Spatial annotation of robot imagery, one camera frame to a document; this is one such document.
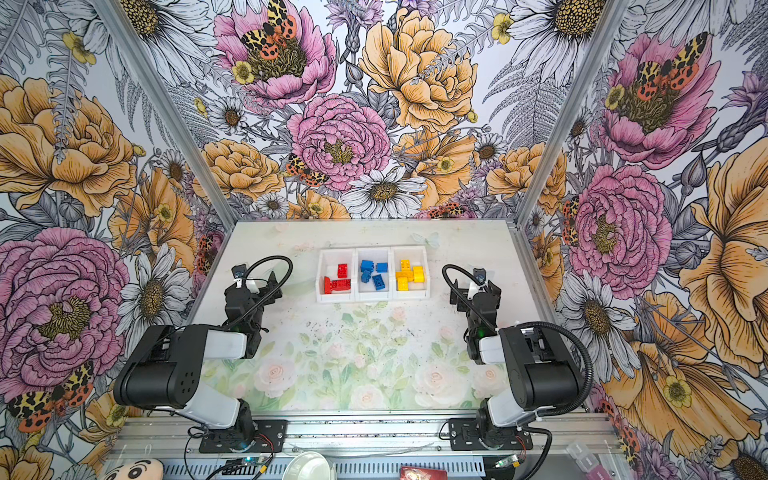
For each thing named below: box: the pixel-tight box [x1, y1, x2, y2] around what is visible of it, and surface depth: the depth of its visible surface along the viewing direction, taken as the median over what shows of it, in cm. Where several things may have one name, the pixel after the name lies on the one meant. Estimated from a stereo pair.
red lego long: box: [330, 279, 351, 293], surface depth 103 cm
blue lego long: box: [372, 274, 385, 291], surface depth 104 cm
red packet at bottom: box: [399, 466, 448, 480], surface depth 67 cm
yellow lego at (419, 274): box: [413, 266, 425, 283], surface depth 104 cm
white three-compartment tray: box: [316, 245, 430, 303], surface depth 104 cm
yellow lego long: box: [396, 259, 414, 278], surface depth 107 cm
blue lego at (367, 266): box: [360, 260, 375, 273], surface depth 107 cm
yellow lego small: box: [397, 277, 409, 291], surface depth 101 cm
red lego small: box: [337, 263, 349, 279], surface depth 107 cm
